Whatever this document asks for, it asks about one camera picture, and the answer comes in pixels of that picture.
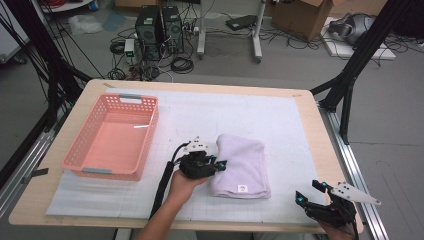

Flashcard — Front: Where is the person's right hand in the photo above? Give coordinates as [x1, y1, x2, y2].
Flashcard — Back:
[318, 219, 360, 240]

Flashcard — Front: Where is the black sleeved gripper cable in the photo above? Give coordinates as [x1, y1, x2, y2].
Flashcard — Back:
[148, 142, 192, 221]

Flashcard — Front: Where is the white round table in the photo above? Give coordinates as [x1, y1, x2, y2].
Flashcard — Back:
[39, 0, 96, 14]

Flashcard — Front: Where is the white grid mat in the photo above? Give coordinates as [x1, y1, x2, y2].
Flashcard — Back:
[45, 87, 326, 224]

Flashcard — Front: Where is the black computer tower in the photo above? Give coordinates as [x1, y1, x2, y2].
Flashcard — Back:
[161, 5, 185, 54]
[134, 4, 164, 62]

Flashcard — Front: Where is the black metal frame strut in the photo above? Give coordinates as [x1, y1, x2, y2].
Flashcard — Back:
[0, 0, 93, 133]
[309, 0, 414, 146]

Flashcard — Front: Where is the pink plastic basket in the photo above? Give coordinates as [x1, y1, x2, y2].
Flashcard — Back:
[60, 93, 160, 181]

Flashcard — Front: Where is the flat black box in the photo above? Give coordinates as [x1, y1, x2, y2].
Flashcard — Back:
[225, 14, 258, 32]

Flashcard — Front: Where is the lilac printed towel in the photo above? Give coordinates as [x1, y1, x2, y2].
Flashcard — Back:
[209, 133, 272, 200]

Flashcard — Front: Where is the white rolling stand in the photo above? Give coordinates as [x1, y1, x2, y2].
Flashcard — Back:
[196, 0, 268, 64]

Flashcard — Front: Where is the clear plastic bag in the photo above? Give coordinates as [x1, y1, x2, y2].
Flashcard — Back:
[68, 13, 104, 36]

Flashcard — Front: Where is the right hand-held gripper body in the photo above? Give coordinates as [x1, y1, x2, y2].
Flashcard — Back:
[304, 182, 382, 230]

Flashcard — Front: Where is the white cabinet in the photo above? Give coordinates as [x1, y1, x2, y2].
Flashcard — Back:
[0, 0, 31, 64]

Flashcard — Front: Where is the person's left hand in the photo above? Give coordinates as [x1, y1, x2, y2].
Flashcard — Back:
[167, 169, 210, 205]

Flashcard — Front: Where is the grey and black device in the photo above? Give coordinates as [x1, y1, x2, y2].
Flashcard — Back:
[327, 12, 376, 46]

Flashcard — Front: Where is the open cardboard box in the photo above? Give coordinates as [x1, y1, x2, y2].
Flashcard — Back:
[270, 0, 334, 43]

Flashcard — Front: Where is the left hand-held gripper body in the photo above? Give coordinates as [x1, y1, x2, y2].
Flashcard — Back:
[178, 136, 218, 180]

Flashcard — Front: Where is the small white device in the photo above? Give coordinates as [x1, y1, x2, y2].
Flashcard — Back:
[123, 38, 136, 65]

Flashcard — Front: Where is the aluminium rail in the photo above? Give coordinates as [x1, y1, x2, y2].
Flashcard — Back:
[0, 128, 56, 218]
[318, 103, 389, 240]

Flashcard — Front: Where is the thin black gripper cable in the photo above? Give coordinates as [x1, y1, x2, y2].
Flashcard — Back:
[346, 215, 361, 240]

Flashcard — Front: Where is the white foam board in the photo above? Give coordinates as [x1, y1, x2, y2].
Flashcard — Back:
[320, 16, 397, 62]

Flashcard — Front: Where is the grey metal bracket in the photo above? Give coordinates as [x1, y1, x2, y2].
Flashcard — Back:
[21, 167, 50, 185]

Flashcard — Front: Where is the black cable coil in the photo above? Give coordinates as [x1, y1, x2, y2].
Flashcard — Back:
[170, 56, 195, 75]
[107, 67, 127, 81]
[109, 40, 126, 56]

